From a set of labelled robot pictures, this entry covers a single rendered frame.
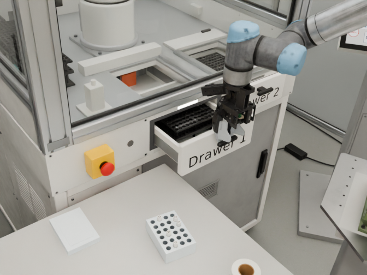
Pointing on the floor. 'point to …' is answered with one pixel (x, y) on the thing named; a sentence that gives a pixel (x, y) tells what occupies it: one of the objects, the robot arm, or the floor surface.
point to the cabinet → (7, 189)
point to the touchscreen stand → (307, 203)
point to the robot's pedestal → (352, 225)
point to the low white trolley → (137, 235)
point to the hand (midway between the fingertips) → (223, 138)
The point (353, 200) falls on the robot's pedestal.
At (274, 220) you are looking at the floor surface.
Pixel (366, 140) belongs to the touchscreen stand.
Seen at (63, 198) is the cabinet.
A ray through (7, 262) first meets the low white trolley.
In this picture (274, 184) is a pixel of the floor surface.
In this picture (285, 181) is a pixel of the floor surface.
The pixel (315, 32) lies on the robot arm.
